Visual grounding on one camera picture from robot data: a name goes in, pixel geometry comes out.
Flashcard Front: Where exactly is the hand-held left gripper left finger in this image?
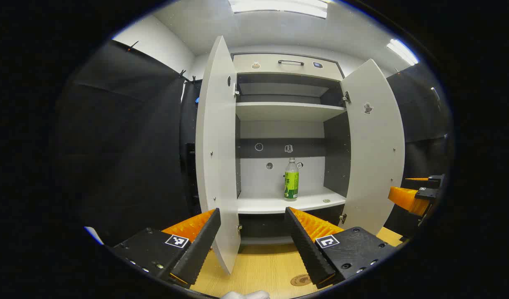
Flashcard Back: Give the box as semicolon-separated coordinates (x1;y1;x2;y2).
112;208;222;289

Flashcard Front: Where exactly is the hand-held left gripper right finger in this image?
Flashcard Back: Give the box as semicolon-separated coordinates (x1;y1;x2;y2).
284;206;398;290

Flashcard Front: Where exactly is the white cabinet door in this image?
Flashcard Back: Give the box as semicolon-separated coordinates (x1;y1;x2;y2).
195;35;241;275
340;59;406;236

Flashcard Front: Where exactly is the green label plastic bottle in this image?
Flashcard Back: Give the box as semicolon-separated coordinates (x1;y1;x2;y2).
284;157;300;201

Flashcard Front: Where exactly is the white and grey cabinet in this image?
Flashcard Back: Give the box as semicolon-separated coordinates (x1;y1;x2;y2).
232;52;351;245

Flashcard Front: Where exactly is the white cabinet drawer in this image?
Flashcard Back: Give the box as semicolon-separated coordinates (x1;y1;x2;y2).
233;53;344;81

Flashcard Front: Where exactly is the black backdrop cloth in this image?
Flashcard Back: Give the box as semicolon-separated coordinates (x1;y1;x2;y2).
57;39;452;245

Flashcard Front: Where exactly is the small ceiling light panel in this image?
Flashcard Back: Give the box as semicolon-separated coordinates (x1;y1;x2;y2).
387;39;419;66

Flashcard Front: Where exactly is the long ceiling light panel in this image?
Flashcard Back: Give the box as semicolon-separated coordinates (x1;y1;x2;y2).
229;0;329;19

